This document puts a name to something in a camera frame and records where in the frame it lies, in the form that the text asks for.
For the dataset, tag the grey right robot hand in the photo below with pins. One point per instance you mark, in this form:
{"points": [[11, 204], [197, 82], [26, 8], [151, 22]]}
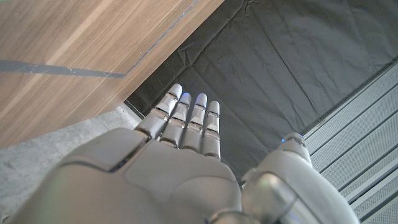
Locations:
{"points": [[161, 183]]}

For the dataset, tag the wooden table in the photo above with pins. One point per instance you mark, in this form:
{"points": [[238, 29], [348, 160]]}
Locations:
{"points": [[46, 69]]}

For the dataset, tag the black fabric backdrop curtain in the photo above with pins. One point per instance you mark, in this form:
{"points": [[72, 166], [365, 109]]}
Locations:
{"points": [[273, 62]]}

